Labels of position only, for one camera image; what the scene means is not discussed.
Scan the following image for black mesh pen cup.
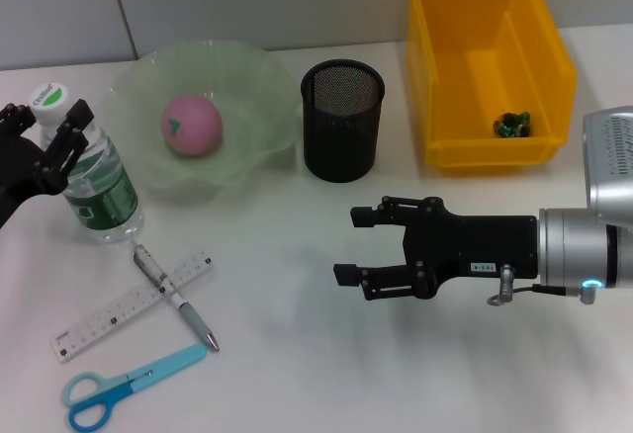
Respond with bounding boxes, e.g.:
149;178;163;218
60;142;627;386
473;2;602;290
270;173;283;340
300;59;386;185

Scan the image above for pink peach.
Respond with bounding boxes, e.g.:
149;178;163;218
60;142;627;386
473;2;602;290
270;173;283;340
160;94;224;158

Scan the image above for grey right arm cable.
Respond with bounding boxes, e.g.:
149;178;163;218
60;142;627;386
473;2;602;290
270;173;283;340
487;263;585;306

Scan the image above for clear green-label water bottle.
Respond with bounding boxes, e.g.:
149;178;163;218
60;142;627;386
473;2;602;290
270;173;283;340
28;80;145;245

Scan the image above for green plastic wrapper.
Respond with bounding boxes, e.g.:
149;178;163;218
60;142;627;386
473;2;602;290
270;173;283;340
493;111;532;138

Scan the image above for green glass fruit plate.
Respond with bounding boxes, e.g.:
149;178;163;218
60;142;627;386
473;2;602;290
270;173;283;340
107;40;302;208

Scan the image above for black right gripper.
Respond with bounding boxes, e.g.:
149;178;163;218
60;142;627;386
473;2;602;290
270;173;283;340
332;195;541;303

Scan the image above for yellow plastic bin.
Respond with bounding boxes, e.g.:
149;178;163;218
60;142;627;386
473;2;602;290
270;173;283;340
406;0;579;177

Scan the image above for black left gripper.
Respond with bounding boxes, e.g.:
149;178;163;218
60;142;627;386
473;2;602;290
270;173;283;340
0;98;96;230

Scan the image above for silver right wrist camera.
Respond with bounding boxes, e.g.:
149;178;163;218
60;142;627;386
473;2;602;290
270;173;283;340
582;105;633;230

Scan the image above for blue scissors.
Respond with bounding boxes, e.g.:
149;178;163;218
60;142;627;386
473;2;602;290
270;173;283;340
62;343;209;432

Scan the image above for white grey ballpoint pen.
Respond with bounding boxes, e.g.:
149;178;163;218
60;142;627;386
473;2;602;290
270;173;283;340
132;240;221;354

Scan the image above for clear plastic ruler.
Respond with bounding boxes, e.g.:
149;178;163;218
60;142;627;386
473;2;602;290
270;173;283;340
52;250;215;365

